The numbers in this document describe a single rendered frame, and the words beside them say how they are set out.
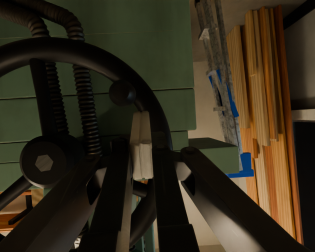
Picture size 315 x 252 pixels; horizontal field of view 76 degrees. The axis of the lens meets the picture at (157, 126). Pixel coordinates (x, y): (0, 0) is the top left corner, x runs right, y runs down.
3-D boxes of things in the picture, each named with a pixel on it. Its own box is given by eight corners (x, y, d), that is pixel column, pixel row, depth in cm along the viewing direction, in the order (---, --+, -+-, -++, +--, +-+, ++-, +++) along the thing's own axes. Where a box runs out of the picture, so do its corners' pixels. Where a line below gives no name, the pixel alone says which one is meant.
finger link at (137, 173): (143, 180, 15) (133, 180, 15) (143, 138, 21) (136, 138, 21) (140, 142, 13) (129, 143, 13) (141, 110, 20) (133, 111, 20)
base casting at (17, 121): (196, 87, 43) (199, 130, 43) (168, 105, 100) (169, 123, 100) (-24, 100, 41) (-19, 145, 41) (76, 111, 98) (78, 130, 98)
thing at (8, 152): (188, 130, 43) (189, 149, 43) (174, 126, 64) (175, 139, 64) (-7, 144, 41) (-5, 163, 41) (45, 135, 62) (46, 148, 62)
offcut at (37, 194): (52, 181, 47) (54, 197, 47) (33, 184, 46) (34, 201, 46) (51, 185, 44) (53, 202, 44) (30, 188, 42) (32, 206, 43)
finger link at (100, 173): (131, 187, 13) (83, 191, 13) (134, 149, 17) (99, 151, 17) (129, 167, 12) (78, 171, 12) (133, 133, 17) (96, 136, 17)
